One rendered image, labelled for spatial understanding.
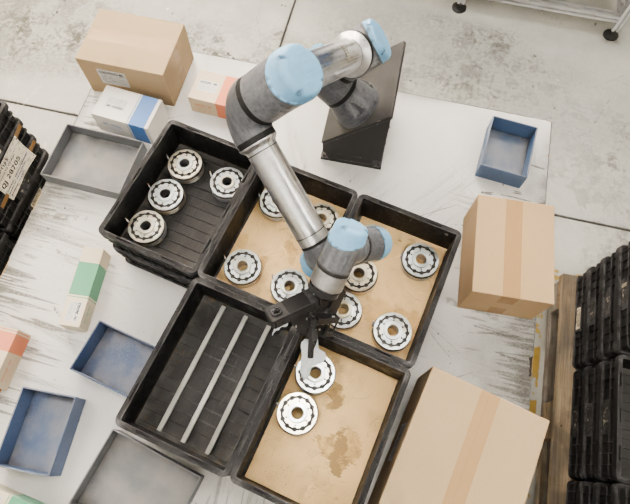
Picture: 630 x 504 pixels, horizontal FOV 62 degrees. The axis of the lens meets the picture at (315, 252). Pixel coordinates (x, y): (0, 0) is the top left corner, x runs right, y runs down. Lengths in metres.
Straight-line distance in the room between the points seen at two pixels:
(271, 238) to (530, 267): 0.73
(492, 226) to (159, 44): 1.21
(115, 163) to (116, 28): 0.45
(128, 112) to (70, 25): 1.57
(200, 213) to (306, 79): 0.63
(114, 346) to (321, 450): 0.67
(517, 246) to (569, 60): 1.85
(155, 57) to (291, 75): 0.88
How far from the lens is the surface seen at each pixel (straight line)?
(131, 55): 1.93
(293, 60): 1.11
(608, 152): 3.02
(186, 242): 1.56
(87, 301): 1.66
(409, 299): 1.48
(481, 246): 1.55
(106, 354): 1.65
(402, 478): 1.34
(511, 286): 1.54
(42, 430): 1.69
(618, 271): 2.14
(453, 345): 1.61
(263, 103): 1.13
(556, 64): 3.24
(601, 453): 2.08
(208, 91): 1.89
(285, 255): 1.50
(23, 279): 1.83
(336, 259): 1.08
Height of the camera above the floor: 2.22
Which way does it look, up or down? 68 degrees down
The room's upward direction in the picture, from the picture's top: 1 degrees clockwise
